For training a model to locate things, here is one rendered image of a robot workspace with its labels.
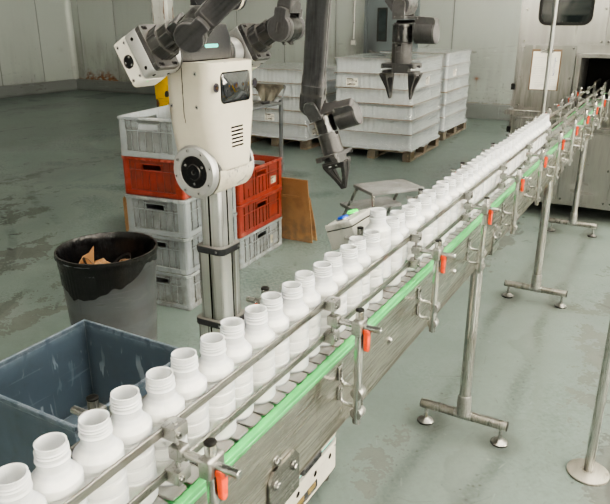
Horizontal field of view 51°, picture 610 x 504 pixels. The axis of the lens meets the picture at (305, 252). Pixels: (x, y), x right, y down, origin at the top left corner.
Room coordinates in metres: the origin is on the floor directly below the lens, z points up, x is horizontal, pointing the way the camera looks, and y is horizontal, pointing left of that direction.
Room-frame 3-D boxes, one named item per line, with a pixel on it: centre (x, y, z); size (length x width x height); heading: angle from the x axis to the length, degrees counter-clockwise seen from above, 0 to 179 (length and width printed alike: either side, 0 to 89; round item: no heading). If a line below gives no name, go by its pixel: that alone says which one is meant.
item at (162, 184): (3.79, 0.73, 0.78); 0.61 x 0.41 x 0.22; 157
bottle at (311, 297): (1.11, 0.00, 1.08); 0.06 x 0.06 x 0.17
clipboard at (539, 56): (5.41, -1.94, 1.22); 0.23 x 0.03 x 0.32; 61
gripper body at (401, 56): (1.90, -0.27, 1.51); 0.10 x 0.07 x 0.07; 61
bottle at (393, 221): (1.46, -0.20, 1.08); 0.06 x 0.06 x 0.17
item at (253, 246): (4.44, 0.48, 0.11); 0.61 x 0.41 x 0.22; 154
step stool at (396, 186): (4.89, -0.59, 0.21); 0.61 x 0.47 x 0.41; 24
